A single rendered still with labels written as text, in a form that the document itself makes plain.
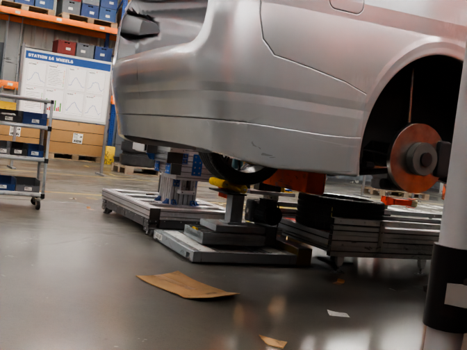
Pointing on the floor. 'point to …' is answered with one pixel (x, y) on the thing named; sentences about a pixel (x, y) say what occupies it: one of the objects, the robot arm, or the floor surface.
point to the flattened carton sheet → (184, 285)
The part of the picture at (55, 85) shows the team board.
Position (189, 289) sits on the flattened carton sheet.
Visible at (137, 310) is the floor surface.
